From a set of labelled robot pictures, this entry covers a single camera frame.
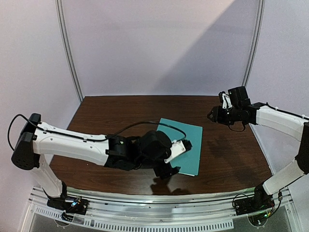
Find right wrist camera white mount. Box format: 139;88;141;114
219;91;233;110

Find teal file folder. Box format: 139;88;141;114
157;118;203;176

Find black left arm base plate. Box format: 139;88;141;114
47;194;89;215

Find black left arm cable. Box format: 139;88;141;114
8;114;188;152

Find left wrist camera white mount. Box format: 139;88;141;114
164;139;192;163

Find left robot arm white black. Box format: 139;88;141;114
11;114;187;210

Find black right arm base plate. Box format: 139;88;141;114
232;193;279;218

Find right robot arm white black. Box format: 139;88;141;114
207;86;309;214

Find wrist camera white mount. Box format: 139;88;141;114
219;91;233;110
164;139;192;163

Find aluminium wall post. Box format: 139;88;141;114
241;0;265;88
55;0;84;103

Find left aluminium wall post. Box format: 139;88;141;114
55;0;84;103

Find right aluminium wall post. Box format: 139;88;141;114
241;0;265;88

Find aluminium front rail frame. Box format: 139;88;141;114
21;187;302;232

